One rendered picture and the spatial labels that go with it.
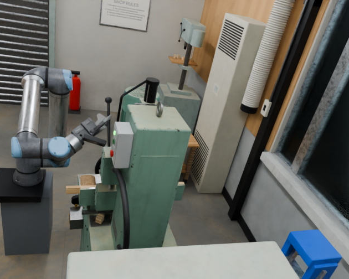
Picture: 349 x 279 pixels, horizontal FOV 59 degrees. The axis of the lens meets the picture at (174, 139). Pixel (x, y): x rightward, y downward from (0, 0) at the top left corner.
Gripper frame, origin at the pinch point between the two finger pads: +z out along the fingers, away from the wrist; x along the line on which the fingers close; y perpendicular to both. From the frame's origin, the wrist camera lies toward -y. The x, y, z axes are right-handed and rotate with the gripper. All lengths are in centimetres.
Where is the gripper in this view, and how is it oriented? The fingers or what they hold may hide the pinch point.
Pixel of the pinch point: (110, 119)
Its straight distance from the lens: 165.7
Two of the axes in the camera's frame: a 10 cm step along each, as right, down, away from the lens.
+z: 6.6, -6.0, 4.4
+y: -6.7, -7.5, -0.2
